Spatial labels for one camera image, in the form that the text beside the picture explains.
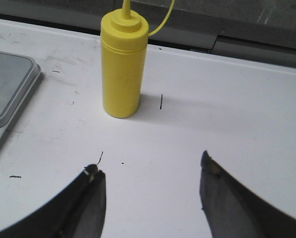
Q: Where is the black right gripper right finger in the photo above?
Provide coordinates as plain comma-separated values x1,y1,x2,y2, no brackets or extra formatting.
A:
200,151,296,238

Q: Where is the yellow squeeze bottle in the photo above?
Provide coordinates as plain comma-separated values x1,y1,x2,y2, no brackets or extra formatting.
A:
100,0,175,119

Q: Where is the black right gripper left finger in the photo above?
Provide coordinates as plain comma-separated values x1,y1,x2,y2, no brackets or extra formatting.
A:
0,164,106,238

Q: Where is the silver digital kitchen scale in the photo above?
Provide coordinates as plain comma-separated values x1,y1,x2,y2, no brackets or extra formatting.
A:
0,51,41,139

